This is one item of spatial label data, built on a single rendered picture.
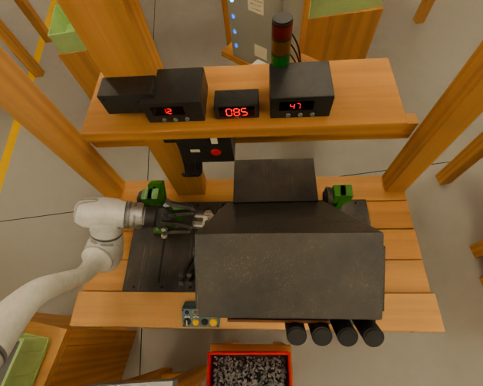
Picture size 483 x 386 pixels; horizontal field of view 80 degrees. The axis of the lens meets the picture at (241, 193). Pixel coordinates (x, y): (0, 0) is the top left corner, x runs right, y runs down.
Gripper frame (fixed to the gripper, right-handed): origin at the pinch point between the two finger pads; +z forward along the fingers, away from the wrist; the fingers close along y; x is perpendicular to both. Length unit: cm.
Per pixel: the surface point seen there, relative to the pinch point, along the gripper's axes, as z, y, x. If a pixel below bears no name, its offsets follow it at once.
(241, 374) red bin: 21, -56, -18
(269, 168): 22.2, 20.8, 3.7
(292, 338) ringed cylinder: 11, 2, -56
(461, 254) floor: 197, -33, 43
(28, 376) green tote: -60, -79, 8
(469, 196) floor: 218, 4, 70
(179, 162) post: -9.6, 14.4, 22.5
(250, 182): 15.3, 15.3, 1.8
